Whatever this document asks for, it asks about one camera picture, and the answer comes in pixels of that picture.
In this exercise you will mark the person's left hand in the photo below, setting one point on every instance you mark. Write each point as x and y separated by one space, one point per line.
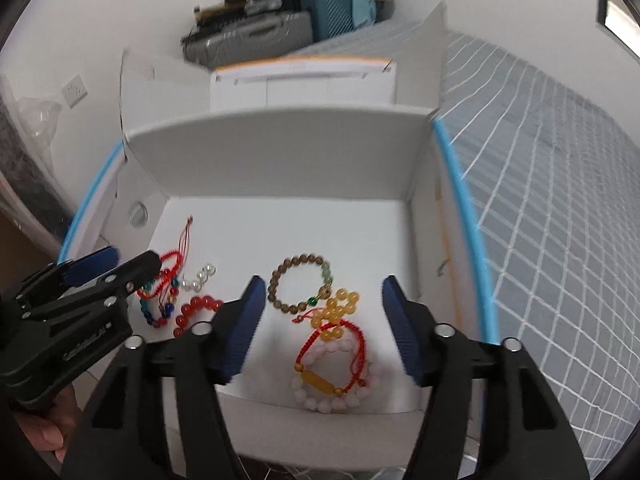
50 430

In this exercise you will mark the white wall socket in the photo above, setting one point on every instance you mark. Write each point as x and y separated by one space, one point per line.
75 91

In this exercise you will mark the window frame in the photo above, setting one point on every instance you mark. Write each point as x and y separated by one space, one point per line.
620 15

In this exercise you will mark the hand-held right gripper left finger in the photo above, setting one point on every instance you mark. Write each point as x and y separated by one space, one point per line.
247 325

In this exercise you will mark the grey suitcase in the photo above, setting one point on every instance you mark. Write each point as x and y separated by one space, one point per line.
250 35

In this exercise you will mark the teal cloth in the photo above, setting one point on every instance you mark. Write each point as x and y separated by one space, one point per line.
364 5

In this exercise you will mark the grey checked bed sheet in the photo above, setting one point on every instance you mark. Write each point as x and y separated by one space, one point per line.
550 210

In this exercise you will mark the blue yellow cardboard box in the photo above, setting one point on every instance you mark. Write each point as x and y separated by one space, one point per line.
240 220

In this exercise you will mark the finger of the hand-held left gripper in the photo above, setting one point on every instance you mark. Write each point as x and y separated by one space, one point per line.
92 262
142 267

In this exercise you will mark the clear plastic bag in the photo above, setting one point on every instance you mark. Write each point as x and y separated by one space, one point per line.
37 125

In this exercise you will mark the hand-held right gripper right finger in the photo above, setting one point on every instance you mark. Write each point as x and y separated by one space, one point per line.
400 330

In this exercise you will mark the dark grey fabric roll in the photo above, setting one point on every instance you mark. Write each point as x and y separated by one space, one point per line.
25 185

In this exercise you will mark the teal suitcase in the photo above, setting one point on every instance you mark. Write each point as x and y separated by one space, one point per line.
335 10

